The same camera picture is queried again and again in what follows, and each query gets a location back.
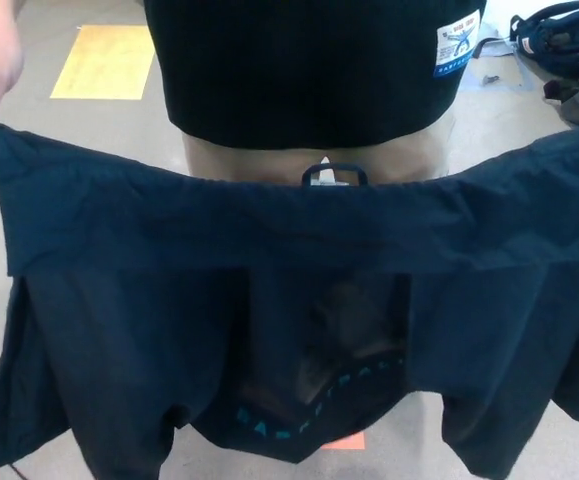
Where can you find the navy blue coat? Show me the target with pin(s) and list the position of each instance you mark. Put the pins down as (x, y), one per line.
(269, 225)

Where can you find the navy blue backpack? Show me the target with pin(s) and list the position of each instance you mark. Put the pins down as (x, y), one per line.
(564, 40)

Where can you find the black sweater with white patch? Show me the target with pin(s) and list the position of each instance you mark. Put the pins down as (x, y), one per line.
(294, 75)

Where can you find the orange floor sheet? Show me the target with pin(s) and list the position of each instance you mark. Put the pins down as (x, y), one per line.
(349, 441)

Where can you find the small dark floor scrap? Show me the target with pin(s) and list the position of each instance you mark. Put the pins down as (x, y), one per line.
(492, 78)

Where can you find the yellow floor sheet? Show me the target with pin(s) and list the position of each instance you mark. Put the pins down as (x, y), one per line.
(104, 62)

